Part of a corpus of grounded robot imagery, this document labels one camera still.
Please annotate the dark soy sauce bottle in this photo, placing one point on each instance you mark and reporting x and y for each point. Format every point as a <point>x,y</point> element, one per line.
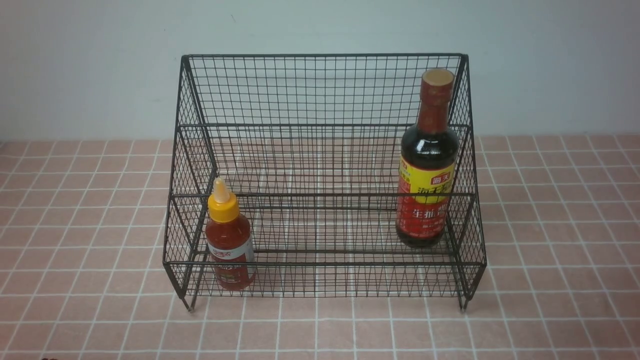
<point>426,170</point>

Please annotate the red ketchup squeeze bottle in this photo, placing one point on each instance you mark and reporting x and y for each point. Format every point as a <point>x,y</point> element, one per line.
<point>229,239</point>

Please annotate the black wire mesh shelf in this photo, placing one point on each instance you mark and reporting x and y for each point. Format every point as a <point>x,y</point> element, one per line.
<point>310,144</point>

